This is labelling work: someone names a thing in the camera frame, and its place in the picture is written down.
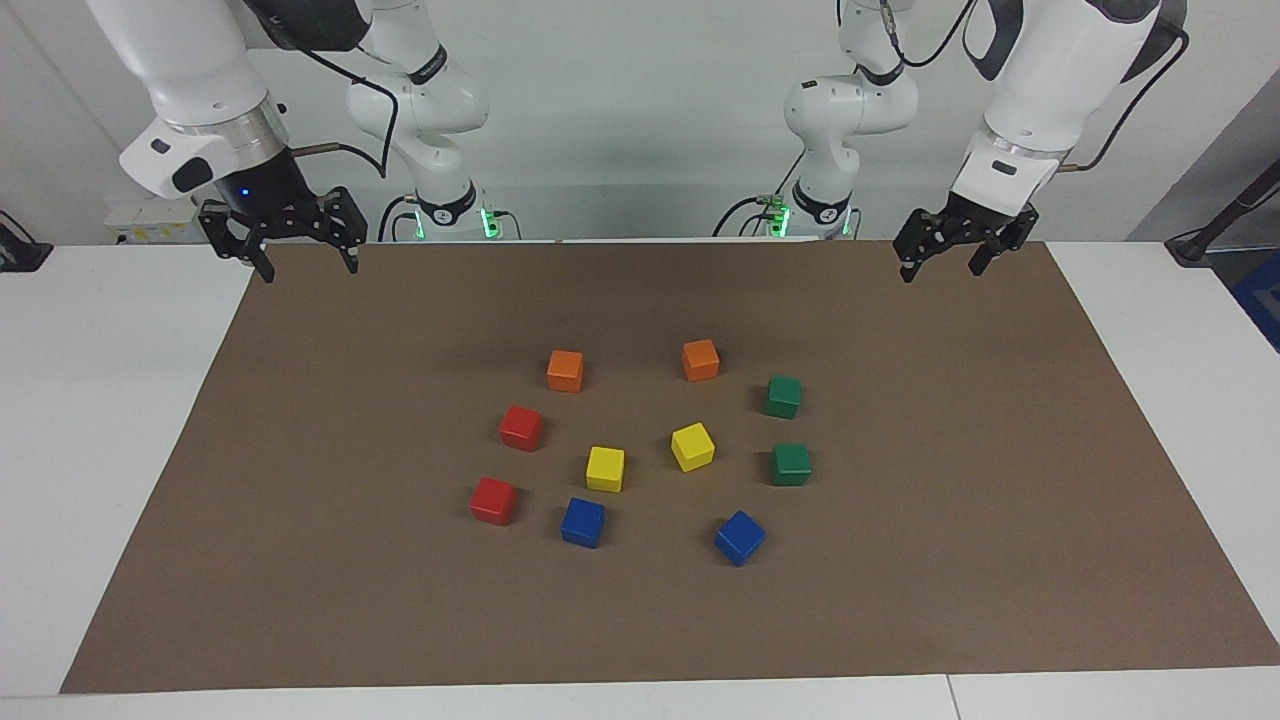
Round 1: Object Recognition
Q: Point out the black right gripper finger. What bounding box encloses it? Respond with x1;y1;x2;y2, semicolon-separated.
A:
198;200;277;285
300;186;369;275

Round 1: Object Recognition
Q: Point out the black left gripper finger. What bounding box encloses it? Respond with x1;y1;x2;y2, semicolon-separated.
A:
893;207;951;285
966;203;1041;278

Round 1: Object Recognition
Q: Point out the red wooden cube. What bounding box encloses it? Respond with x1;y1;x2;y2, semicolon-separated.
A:
498;405;544;453
469;476;519;527

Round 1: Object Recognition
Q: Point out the black tripod stand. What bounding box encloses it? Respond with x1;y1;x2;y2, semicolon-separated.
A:
1165;158;1280;267

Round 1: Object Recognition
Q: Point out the black stand foot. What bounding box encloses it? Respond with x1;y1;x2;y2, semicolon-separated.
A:
0;208;53;273

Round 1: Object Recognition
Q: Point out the blue floor object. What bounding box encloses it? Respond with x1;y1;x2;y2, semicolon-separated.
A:
1232;250;1280;353

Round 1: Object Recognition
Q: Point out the yellow wooden cube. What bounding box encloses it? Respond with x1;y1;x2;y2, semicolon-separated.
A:
585;446;626;494
670;422;717;473

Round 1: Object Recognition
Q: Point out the blue wooden cube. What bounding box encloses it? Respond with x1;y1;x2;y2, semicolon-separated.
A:
714;510;767;568
560;497;606;550

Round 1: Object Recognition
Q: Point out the brown table mat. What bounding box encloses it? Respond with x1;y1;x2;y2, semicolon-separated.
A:
58;240;1280;694

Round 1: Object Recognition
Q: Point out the black right base cable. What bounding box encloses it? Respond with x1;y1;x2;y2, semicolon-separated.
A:
377;194;421;243

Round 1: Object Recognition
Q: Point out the black base cable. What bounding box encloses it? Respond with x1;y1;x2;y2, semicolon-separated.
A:
712;148;807;239
377;194;421;243

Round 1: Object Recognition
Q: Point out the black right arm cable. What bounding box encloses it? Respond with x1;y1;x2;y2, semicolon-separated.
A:
285;45;401;181

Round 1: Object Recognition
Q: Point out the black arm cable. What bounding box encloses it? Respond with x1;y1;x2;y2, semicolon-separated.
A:
285;45;401;181
880;0;1191;173

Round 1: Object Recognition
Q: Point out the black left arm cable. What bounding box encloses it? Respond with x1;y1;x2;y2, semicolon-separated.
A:
880;0;1191;173

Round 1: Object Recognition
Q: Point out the black left base cable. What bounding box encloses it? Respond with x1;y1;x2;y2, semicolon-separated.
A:
712;148;807;239

